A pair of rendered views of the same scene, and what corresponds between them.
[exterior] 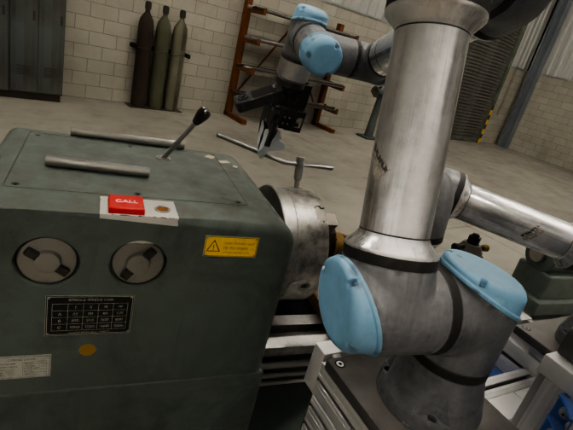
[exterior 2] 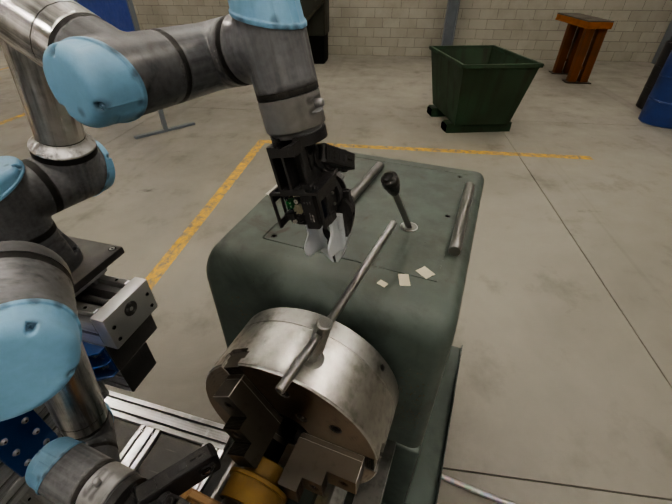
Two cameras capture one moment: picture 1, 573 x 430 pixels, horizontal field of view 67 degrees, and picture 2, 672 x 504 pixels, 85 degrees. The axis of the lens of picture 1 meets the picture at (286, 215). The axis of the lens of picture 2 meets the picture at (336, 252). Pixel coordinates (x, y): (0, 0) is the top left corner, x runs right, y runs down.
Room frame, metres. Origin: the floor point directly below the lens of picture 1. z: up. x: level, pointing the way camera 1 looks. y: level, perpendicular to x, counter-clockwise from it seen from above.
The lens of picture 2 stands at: (1.41, -0.20, 1.68)
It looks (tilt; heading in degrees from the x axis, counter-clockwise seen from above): 38 degrees down; 139
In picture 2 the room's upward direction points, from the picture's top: straight up
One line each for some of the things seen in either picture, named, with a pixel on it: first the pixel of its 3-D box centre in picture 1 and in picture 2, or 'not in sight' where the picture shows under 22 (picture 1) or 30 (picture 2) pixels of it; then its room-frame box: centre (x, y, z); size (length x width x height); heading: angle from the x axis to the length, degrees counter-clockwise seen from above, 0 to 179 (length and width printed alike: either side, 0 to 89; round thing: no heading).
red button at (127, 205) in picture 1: (126, 206); not in sight; (0.71, 0.28, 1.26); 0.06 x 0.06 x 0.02; 26
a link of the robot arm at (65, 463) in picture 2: not in sight; (73, 474); (0.98, -0.34, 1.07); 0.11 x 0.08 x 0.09; 26
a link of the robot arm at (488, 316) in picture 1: (465, 307); (5, 198); (0.52, -0.26, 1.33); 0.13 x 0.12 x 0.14; 111
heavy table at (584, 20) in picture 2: not in sight; (573, 46); (-1.63, 8.72, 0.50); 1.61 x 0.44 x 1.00; 131
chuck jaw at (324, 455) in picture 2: not in sight; (331, 466); (1.23, -0.04, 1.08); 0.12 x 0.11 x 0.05; 26
